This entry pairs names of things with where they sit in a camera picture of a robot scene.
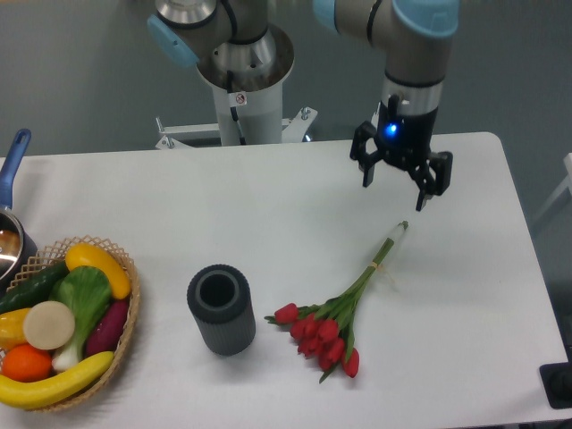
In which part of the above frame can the green cucumber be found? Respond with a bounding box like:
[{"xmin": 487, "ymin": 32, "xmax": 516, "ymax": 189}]
[{"xmin": 1, "ymin": 261, "xmax": 69, "ymax": 314}]

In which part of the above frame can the white furniture frame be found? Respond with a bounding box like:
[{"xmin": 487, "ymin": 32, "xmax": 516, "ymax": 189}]
[{"xmin": 530, "ymin": 153, "xmax": 571, "ymax": 235}]

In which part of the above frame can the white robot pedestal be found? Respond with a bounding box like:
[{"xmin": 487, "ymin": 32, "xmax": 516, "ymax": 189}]
[{"xmin": 156, "ymin": 81, "xmax": 318, "ymax": 149}]

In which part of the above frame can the black cable on pedestal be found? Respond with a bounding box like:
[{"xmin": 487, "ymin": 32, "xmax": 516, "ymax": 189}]
[{"xmin": 225, "ymin": 70, "xmax": 248, "ymax": 147}]

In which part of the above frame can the woven wicker basket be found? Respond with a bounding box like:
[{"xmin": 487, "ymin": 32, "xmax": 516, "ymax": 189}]
[{"xmin": 8, "ymin": 236, "xmax": 140, "ymax": 412}]

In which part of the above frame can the dark grey ribbed vase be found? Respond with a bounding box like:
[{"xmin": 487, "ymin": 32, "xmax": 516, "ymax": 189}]
[{"xmin": 187, "ymin": 264, "xmax": 256, "ymax": 357}]

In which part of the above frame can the black device at edge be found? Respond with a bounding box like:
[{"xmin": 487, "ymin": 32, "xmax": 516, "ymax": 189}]
[{"xmin": 539, "ymin": 362, "xmax": 571, "ymax": 409}]

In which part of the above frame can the blue handled saucepan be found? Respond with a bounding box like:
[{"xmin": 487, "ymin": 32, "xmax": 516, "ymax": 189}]
[{"xmin": 1, "ymin": 129, "xmax": 37, "ymax": 296}]

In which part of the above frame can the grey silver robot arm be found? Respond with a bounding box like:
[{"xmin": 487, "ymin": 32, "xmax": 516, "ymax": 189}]
[{"xmin": 147, "ymin": 1, "xmax": 459, "ymax": 207}]

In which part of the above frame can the yellow banana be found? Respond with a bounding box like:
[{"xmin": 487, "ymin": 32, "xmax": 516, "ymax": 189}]
[{"xmin": 1, "ymin": 351, "xmax": 114, "ymax": 410}]

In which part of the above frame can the green bok choy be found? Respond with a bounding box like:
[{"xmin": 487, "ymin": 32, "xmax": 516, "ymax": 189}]
[{"xmin": 50, "ymin": 266, "xmax": 112, "ymax": 373}]

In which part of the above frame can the beige round disc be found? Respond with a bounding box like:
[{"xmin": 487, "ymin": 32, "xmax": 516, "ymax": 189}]
[{"xmin": 22, "ymin": 300, "xmax": 75, "ymax": 350}]

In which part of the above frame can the yellow bell pepper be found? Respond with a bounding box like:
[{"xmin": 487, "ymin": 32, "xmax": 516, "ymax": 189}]
[{"xmin": 0, "ymin": 307, "xmax": 30, "ymax": 350}]

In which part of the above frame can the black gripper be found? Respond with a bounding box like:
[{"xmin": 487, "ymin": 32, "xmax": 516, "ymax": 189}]
[{"xmin": 349, "ymin": 94, "xmax": 453, "ymax": 212}]

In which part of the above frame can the orange fruit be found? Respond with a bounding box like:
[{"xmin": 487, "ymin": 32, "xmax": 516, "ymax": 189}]
[{"xmin": 1, "ymin": 344, "xmax": 52, "ymax": 383}]

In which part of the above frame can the purple sweet potato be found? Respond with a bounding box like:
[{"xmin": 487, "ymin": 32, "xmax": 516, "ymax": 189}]
[{"xmin": 85, "ymin": 300, "xmax": 129, "ymax": 357}]

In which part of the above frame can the red tulip bouquet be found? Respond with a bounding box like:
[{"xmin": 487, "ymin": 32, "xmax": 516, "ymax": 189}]
[{"xmin": 265, "ymin": 220, "xmax": 409, "ymax": 381}]

